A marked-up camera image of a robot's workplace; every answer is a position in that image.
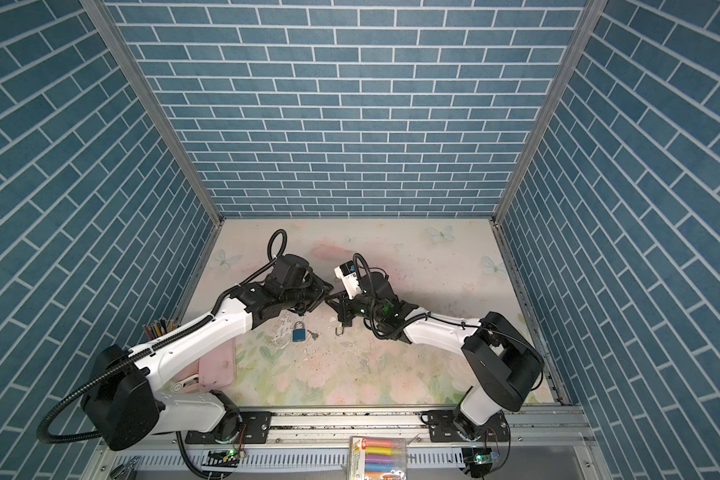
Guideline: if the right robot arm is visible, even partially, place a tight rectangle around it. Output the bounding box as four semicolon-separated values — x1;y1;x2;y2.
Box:
326;253;545;441

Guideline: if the blue padlock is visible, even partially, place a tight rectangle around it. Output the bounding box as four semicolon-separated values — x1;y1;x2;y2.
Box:
292;321;307;343

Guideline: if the pink pencil case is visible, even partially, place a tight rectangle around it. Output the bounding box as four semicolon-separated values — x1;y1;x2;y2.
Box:
172;339;236;393

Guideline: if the highlighter marker pack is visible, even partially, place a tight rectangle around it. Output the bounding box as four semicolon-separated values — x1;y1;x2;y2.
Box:
347;436;408;480

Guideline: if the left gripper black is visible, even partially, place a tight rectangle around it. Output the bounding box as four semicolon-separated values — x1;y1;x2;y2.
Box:
280;271;336;315

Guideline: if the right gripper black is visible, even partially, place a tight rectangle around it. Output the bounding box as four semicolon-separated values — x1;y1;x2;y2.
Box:
325;288;386;323

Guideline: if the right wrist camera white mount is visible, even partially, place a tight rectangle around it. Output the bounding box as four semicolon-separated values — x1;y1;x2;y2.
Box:
334;261;363;300

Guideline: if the aluminium rail frame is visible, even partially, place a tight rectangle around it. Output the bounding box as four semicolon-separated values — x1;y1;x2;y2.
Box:
80;404;613;480

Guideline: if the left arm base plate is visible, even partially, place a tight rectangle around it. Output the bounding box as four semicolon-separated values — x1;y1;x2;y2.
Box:
184;411;272;445

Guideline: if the pink pencil cup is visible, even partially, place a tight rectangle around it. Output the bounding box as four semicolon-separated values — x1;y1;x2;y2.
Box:
143;318;178;341

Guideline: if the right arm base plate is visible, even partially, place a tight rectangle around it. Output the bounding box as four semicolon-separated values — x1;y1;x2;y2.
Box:
419;409;511;443

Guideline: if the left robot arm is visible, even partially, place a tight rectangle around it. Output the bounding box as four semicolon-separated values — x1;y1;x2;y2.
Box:
36;249;333;451

